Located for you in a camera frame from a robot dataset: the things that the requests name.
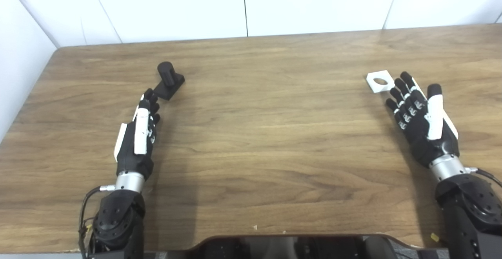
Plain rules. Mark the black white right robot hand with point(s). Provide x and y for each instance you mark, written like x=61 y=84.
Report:
x=421 y=133

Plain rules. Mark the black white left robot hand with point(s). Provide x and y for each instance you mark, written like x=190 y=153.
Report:
x=129 y=149

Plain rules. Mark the white square piece with hole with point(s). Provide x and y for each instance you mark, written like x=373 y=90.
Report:
x=386 y=87

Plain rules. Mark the black peg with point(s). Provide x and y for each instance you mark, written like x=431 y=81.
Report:
x=169 y=79

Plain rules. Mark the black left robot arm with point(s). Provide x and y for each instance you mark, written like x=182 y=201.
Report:
x=117 y=220

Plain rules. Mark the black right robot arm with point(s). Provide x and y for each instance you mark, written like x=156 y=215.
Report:
x=474 y=212

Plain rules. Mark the black robot torso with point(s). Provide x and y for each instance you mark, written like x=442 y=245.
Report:
x=274 y=248

